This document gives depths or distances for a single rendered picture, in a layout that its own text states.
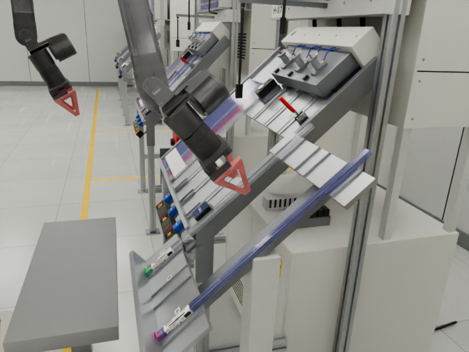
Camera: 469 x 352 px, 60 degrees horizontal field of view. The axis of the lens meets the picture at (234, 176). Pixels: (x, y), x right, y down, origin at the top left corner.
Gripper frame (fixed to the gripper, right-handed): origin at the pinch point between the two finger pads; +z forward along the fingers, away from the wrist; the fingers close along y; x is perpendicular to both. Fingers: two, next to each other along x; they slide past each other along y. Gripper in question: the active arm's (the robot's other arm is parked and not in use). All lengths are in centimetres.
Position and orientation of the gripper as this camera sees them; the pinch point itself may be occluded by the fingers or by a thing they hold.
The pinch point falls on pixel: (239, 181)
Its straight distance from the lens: 82.8
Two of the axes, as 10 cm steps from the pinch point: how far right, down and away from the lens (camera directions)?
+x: -7.5, 6.6, 0.3
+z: 6.2, 6.8, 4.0
